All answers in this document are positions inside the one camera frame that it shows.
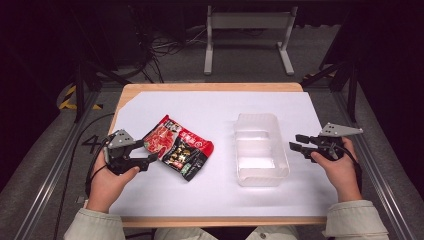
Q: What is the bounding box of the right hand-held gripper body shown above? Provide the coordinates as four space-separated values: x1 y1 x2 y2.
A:
311 122 364 163

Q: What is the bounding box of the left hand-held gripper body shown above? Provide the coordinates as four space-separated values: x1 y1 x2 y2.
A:
104 129 137 176

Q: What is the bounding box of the red and black food packet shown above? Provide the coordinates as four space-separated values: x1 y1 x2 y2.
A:
142 114 215 183

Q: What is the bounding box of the clear plastic container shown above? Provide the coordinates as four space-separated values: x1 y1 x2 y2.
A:
233 112 291 188

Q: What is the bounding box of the person's left hand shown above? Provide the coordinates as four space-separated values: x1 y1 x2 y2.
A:
86 154 141 215

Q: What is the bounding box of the person's right hand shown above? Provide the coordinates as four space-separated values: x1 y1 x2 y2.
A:
311 136 363 204

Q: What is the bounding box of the black metal stand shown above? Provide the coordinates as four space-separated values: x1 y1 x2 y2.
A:
73 59 132 124
300 59 360 124

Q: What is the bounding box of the white paper sheet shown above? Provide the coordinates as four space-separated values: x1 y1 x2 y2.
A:
109 91 338 218

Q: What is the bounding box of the person's light jacket front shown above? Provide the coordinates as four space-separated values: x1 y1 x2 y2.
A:
153 225 300 240

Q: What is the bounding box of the left hand-held gripper cable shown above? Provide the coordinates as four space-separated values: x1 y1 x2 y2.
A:
84 134 116 198

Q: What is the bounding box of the hand-held gripper cable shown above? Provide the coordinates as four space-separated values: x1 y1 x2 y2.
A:
339 143 364 195
84 134 116 198

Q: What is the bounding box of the right hand-held gripper cable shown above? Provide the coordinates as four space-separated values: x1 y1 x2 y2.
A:
339 143 364 195

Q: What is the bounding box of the long black floor cable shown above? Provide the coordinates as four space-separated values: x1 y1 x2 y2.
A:
52 112 116 240

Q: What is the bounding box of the aluminium rail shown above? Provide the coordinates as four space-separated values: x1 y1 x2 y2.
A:
332 89 418 240
12 89 102 240

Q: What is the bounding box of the bundle of black floor cables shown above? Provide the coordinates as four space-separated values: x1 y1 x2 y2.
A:
133 26 208 84

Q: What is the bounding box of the white metal stand frame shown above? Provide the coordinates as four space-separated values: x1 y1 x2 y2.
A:
203 4 299 76

